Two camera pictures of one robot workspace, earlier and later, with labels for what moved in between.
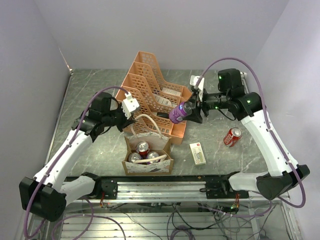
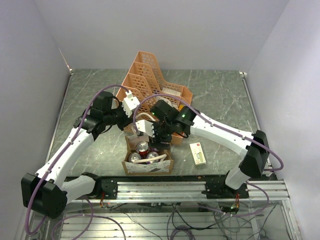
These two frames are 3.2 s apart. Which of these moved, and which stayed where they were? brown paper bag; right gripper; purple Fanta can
Moved: right gripper
Stayed: brown paper bag; purple Fanta can
